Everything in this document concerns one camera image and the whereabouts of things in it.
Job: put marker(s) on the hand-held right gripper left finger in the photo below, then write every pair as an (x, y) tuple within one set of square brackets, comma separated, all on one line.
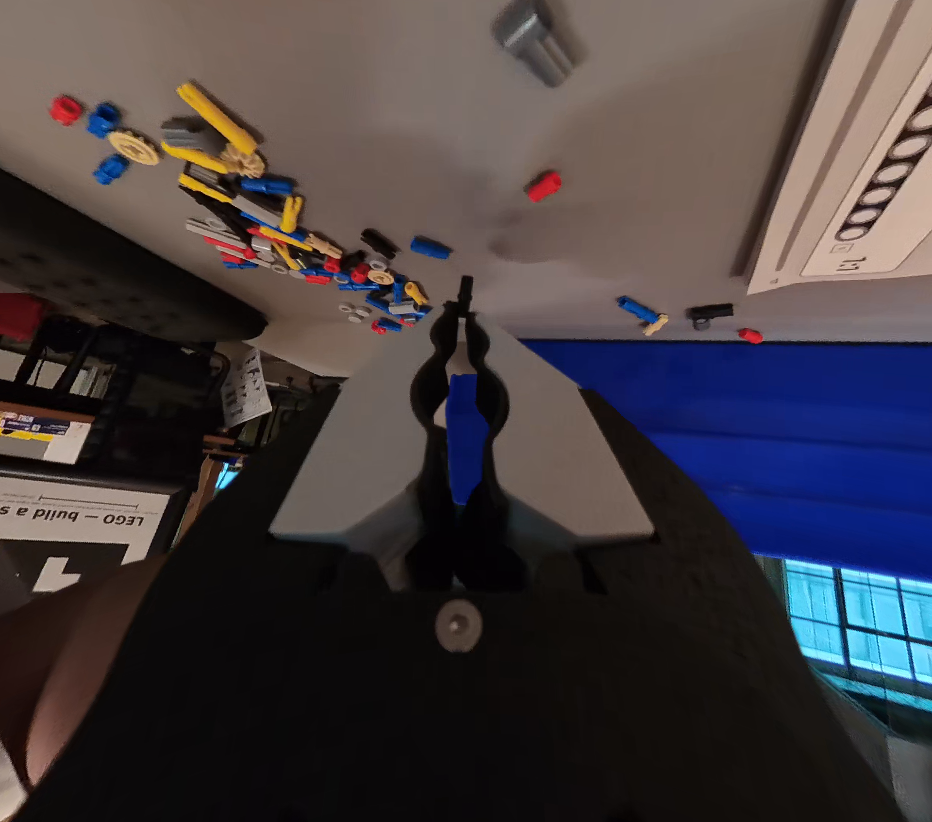
[(342, 472)]

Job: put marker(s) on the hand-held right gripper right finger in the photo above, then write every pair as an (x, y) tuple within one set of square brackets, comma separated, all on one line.
[(575, 472)]

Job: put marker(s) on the black lego pin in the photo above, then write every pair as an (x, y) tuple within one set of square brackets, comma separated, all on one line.
[(466, 290), (378, 241)]

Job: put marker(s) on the lego instruction booklet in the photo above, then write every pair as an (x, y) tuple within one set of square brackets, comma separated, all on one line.
[(837, 108)]

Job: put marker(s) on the person's right forearm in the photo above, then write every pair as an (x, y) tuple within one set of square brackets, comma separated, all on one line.
[(73, 654)]

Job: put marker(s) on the black grey lego elbow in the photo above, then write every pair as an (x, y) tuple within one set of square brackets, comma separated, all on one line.
[(708, 314)]

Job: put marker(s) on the tan lego pin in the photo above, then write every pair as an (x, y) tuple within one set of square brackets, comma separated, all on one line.
[(655, 324)]

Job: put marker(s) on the red lego pin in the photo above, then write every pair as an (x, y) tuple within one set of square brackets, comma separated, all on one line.
[(544, 185), (750, 335)]

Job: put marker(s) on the scattered small lego pieces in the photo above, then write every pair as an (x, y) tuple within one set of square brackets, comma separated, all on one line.
[(218, 115)]

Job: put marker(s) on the dark grey lego piece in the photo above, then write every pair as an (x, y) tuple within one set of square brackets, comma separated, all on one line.
[(535, 39)]

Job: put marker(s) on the white printed leaflet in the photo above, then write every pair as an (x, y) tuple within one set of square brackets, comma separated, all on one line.
[(246, 389)]

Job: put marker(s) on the blue plastic bin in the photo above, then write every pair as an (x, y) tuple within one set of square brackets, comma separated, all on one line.
[(728, 436)]

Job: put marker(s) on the black metal rack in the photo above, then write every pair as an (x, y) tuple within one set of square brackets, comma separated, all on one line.
[(145, 370)]

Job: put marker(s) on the brown labelled box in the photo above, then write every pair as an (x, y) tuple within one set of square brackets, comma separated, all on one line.
[(44, 432)]

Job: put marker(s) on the red container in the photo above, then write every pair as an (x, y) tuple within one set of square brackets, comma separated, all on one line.
[(18, 316)]

